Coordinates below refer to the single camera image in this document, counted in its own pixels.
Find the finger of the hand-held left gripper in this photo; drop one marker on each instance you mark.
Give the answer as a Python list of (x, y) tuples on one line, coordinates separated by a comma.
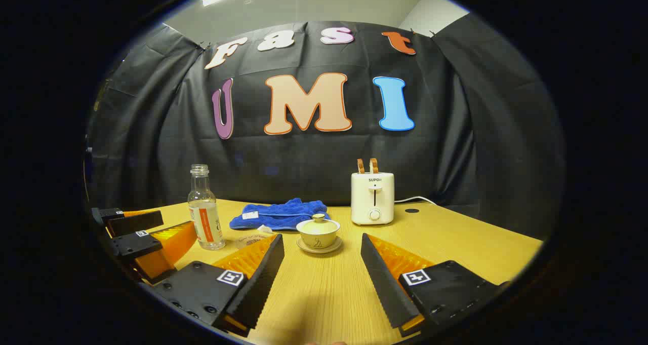
[(136, 243), (134, 223)]

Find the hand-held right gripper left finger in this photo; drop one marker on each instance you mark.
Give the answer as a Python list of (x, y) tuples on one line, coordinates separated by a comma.
[(260, 279)]

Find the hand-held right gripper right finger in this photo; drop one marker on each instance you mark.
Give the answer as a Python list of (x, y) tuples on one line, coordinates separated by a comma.
[(387, 289)]

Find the round brown coaster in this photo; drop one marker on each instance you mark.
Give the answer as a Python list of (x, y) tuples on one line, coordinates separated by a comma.
[(248, 240)]

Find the clear glass water bottle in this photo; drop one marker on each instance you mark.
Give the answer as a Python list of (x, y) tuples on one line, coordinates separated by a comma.
[(205, 223)]

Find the small white wrapper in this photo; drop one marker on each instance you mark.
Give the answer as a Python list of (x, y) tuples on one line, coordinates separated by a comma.
[(264, 229)]

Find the white saucer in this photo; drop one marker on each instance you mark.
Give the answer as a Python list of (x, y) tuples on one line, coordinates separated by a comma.
[(319, 251)]

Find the blue towel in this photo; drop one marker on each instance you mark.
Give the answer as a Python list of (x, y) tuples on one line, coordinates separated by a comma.
[(283, 213)]

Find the white toaster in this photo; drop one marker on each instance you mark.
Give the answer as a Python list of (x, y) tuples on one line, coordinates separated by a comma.
[(372, 198)]

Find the toast slice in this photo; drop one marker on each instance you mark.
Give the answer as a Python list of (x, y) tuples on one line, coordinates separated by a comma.
[(360, 166), (373, 165)]

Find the black backdrop cloth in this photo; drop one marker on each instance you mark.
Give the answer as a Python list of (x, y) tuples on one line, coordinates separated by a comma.
[(304, 157)]

